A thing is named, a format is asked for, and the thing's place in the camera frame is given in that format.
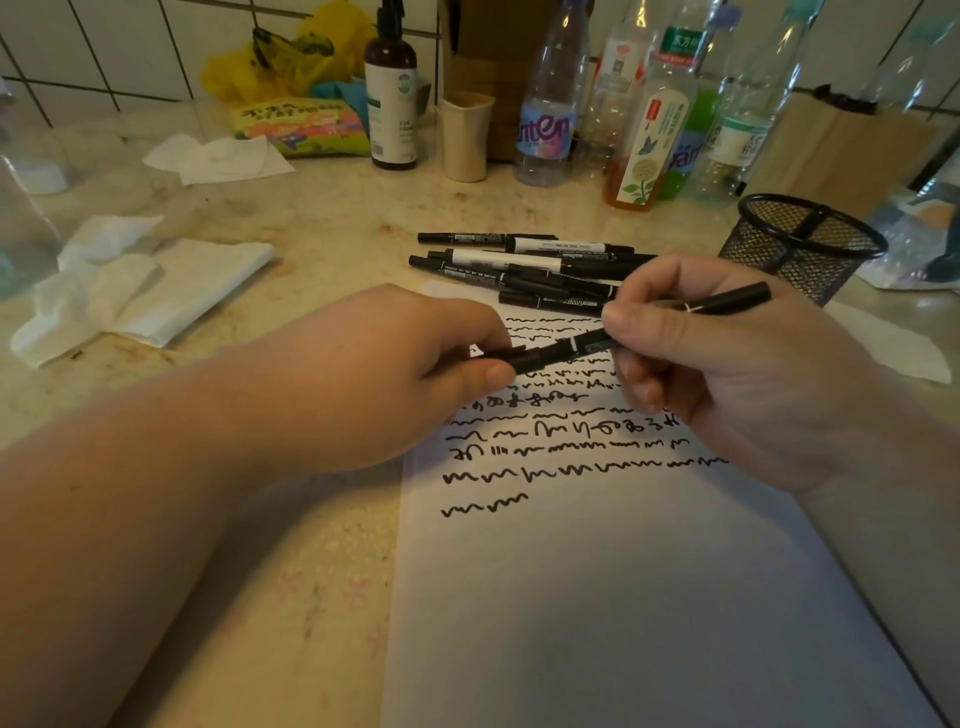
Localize person's right hand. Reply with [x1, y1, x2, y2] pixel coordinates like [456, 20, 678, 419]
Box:
[601, 253, 901, 498]

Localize beige cup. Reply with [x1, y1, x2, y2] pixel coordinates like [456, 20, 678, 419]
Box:
[438, 91, 496, 184]

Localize clear plastic bag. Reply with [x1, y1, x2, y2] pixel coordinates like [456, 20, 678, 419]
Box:
[854, 168, 960, 292]

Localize black mesh pen holder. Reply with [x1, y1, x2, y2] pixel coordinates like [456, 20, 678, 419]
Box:
[718, 193, 890, 307]

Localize green soda bottle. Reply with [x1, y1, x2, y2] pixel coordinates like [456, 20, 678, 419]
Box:
[658, 3, 744, 202]

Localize brown spray bottle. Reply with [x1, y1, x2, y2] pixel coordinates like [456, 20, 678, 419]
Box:
[363, 0, 420, 172]

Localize water bottle teal cap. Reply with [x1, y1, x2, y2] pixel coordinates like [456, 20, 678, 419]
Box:
[686, 0, 826, 205]
[862, 0, 960, 114]

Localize small cardboard box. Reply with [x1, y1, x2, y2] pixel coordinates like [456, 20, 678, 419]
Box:
[742, 83, 939, 223]

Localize white paper sheet fine scribbles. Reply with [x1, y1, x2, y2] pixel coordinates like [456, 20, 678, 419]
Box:
[380, 281, 946, 728]

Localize pile of black pens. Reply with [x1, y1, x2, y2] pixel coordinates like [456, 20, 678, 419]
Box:
[408, 230, 661, 318]

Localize clear bottle purple cap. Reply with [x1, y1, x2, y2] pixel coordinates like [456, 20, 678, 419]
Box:
[513, 0, 592, 189]

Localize crumpled white tissue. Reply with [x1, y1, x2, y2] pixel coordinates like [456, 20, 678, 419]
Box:
[8, 215, 165, 370]

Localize small white paper piece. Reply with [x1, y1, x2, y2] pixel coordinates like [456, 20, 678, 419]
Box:
[824, 299, 952, 385]

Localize orange tea bottle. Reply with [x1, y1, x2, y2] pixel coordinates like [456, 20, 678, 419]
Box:
[603, 0, 710, 213]

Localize black marker pen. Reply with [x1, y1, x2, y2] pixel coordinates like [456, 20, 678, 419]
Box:
[479, 281, 772, 376]
[779, 206, 834, 260]

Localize person's left forearm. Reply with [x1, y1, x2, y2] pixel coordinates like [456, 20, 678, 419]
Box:
[0, 359, 264, 728]

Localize person's left hand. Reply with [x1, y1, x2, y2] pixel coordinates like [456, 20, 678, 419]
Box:
[224, 283, 519, 478]

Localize open cardboard box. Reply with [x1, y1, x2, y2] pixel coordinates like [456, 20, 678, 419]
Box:
[438, 0, 594, 163]

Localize colourful snack packet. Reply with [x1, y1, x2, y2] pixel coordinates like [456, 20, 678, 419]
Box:
[233, 97, 373, 159]

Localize clear bottle white cap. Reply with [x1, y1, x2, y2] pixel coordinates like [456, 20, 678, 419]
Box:
[573, 0, 661, 178]

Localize yellow plastic bag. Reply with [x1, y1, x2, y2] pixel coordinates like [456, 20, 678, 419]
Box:
[200, 0, 376, 106]

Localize folded white napkin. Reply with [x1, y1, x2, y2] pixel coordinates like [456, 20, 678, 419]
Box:
[112, 238, 277, 350]

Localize flat white tissue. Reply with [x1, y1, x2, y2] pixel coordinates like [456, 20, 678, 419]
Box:
[142, 133, 298, 187]

